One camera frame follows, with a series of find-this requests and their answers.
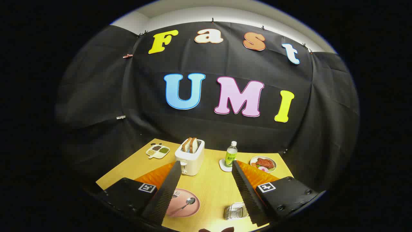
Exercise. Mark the pink plate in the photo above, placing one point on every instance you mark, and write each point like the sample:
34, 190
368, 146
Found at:
186, 194

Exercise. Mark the toasted bread slice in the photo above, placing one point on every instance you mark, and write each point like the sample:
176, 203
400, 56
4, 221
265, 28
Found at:
193, 145
185, 145

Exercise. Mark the white coaster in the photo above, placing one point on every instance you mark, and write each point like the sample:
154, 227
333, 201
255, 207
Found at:
222, 165

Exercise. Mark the pink clip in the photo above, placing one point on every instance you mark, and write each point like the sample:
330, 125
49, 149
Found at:
127, 55

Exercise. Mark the white plate with food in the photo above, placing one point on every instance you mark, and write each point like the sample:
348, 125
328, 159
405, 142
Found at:
264, 163

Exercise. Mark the white divided condiment dish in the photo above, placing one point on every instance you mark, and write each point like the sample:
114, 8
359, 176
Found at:
157, 151

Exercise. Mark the white toaster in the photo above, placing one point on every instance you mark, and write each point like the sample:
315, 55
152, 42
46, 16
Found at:
193, 162

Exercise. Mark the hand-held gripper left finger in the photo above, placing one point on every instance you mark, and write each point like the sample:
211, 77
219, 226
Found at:
167, 190

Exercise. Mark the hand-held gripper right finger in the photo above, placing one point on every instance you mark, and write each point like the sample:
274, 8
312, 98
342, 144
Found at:
246, 193

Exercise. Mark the green label drink bottle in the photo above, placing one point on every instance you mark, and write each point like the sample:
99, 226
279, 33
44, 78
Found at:
230, 156

